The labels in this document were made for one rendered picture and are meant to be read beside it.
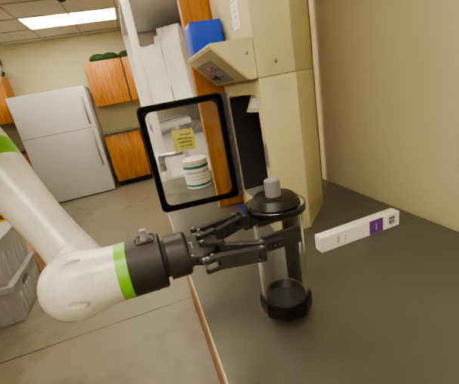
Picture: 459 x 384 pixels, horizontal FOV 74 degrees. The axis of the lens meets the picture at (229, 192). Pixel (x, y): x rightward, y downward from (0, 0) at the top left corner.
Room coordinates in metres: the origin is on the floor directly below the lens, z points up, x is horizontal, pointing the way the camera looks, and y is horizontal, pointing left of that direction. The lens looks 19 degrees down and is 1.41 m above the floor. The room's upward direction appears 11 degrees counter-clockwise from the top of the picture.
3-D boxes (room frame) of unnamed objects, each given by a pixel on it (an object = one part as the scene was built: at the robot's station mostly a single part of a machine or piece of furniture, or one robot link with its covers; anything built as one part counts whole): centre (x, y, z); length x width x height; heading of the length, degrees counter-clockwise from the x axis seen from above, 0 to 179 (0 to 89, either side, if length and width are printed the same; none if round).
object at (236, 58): (0.99, -0.03, 1.46); 0.32 x 0.12 x 0.10; 14
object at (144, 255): (0.46, 0.15, 1.16); 0.09 x 0.06 x 0.12; 14
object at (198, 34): (1.08, -0.01, 1.56); 0.10 x 0.10 x 0.09; 14
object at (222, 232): (0.52, 0.03, 1.15); 0.11 x 0.01 x 0.04; 132
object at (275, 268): (0.51, -0.08, 1.09); 0.11 x 0.11 x 0.21
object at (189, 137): (1.13, 0.11, 1.19); 0.30 x 0.01 x 0.40; 97
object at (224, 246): (0.45, 0.01, 1.15); 0.11 x 0.01 x 0.04; 76
